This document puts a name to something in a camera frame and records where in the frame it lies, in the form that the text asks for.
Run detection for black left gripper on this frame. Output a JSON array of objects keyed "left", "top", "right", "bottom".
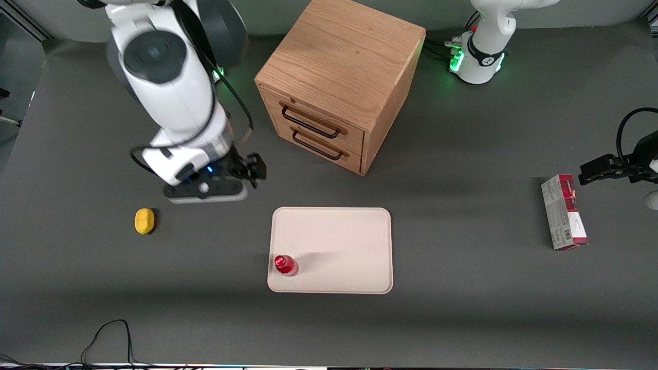
[{"left": 579, "top": 131, "right": 658, "bottom": 186}]

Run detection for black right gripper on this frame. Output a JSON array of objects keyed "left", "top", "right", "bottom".
[{"left": 189, "top": 146, "right": 268, "bottom": 189}]

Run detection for red coke bottle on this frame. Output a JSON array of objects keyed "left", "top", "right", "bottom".
[{"left": 273, "top": 254, "right": 300, "bottom": 278}]

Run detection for white rectangular plastic tray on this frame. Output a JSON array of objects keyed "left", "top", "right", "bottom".
[{"left": 267, "top": 207, "right": 394, "bottom": 295}]

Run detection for grey and red carton box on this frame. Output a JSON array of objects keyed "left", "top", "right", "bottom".
[{"left": 540, "top": 174, "right": 590, "bottom": 251}]

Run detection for wooden drawer front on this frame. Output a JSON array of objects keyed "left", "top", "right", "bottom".
[
  {"left": 260, "top": 86, "right": 366, "bottom": 155},
  {"left": 273, "top": 117, "right": 364, "bottom": 174}
]

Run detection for yellow lemon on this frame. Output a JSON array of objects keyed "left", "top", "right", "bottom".
[{"left": 135, "top": 208, "right": 156, "bottom": 236}]

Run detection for wooden two-drawer cabinet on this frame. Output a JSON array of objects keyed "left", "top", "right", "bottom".
[{"left": 254, "top": 0, "right": 427, "bottom": 177}]

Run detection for black left gripper cable loop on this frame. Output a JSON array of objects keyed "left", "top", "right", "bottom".
[{"left": 616, "top": 107, "right": 658, "bottom": 166}]

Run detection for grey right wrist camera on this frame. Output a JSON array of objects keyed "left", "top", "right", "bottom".
[{"left": 163, "top": 179, "right": 249, "bottom": 205}]

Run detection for black metal drawer handle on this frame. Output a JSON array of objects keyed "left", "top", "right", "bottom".
[
  {"left": 291, "top": 128, "right": 350, "bottom": 161},
  {"left": 280, "top": 102, "right": 349, "bottom": 140}
]

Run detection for black cable along right arm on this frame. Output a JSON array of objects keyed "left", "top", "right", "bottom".
[{"left": 130, "top": 0, "right": 255, "bottom": 176}]

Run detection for black left arm base cables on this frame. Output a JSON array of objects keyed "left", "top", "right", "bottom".
[{"left": 424, "top": 38, "right": 462, "bottom": 60}]

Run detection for black cable on table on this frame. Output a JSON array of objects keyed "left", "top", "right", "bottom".
[{"left": 0, "top": 319, "right": 155, "bottom": 370}]

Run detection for aluminium frame rail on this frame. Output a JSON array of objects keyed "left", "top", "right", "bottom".
[{"left": 0, "top": 8, "right": 53, "bottom": 42}]

